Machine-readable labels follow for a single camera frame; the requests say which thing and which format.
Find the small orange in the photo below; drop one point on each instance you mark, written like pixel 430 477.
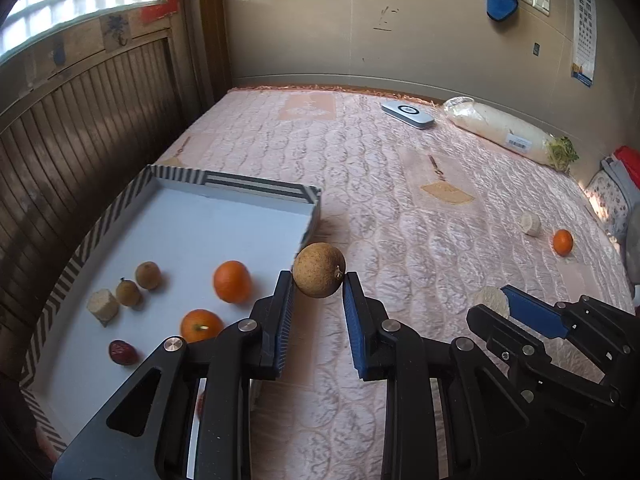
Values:
pixel 563 242

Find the round brown longan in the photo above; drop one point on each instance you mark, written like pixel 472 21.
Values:
pixel 317 270

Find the round foam net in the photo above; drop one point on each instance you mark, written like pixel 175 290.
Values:
pixel 491 300

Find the wall eye chart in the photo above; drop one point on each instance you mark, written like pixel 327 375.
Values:
pixel 582 30

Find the striped cardboard box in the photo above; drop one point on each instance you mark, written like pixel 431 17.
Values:
pixel 200 225

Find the floral pillow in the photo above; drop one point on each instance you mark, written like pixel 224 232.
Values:
pixel 607 197

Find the small brown longan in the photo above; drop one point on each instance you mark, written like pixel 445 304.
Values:
pixel 148 275

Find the smooth orange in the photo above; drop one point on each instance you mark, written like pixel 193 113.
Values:
pixel 232 281

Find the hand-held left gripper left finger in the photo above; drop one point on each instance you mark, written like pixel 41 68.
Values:
pixel 282 325

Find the small red jujube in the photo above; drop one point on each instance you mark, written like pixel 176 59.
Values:
pixel 122 353

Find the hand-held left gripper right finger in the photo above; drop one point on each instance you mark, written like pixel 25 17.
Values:
pixel 357 330

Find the brown longan with stem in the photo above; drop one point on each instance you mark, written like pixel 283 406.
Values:
pixel 129 292

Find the plastic-wrapped white radish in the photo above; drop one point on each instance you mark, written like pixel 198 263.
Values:
pixel 500 124

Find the orange with stem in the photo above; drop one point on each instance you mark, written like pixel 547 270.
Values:
pixel 200 327

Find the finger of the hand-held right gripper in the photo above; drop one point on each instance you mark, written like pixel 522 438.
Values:
pixel 500 332
pixel 535 312

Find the white flat device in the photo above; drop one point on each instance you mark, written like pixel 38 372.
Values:
pixel 407 113

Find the grey cloth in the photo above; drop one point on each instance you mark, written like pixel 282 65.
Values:
pixel 617 175

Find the red cloth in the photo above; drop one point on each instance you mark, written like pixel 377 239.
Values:
pixel 630 160

